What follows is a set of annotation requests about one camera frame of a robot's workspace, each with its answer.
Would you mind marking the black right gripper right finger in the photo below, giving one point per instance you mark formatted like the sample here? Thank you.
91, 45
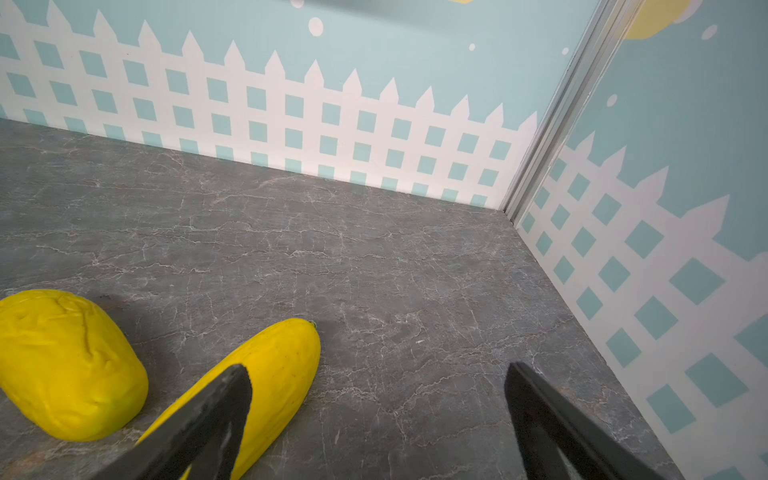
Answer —
550, 430

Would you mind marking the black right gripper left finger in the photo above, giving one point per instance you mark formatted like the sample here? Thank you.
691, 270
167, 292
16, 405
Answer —
201, 440

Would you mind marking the smooth yellow fake fruit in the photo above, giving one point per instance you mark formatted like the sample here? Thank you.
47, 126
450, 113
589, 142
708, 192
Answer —
282, 362

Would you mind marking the wrinkled yellow fake mango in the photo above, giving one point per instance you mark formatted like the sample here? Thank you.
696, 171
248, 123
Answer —
68, 367

